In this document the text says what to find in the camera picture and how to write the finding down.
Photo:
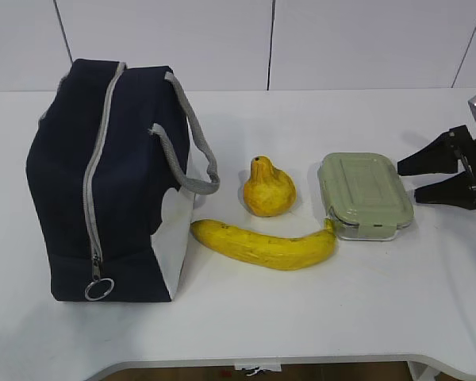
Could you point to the green lid lunch box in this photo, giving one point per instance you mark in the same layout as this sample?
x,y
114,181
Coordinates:
x,y
364,196

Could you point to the yellow banana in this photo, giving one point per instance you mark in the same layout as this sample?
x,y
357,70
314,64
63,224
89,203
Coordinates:
x,y
279,253

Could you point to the navy blue lunch bag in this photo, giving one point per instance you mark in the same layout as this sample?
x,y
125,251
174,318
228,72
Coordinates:
x,y
115,166

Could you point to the white tape under table edge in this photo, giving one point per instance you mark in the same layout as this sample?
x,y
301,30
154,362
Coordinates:
x,y
254,369

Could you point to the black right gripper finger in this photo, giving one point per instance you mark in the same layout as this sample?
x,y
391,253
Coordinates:
x,y
456,191
440,156

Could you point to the yellow pear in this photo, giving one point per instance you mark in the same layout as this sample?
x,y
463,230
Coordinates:
x,y
269,191

